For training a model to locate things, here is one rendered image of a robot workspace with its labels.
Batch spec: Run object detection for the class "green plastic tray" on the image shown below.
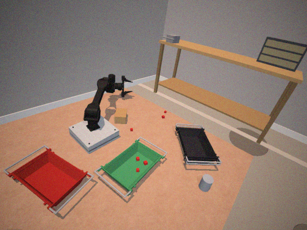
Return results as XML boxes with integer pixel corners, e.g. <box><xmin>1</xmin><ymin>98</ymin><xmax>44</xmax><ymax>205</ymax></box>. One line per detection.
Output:
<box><xmin>98</xmin><ymin>140</ymin><xmax>164</xmax><ymax>196</ymax></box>

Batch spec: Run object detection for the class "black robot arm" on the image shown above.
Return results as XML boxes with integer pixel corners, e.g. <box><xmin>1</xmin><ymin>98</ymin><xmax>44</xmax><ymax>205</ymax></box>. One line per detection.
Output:
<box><xmin>83</xmin><ymin>74</ymin><xmax>115</xmax><ymax>132</ymax></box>

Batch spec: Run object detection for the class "grey cylinder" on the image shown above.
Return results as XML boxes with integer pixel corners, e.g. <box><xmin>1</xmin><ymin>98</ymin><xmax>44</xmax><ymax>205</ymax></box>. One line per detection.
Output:
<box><xmin>199</xmin><ymin>174</ymin><xmax>213</xmax><ymax>192</ymax></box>

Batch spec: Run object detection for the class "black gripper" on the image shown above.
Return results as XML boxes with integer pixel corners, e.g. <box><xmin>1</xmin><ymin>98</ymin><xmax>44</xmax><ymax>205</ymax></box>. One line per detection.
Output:
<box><xmin>115</xmin><ymin>75</ymin><xmax>132</xmax><ymax>97</ymax></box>

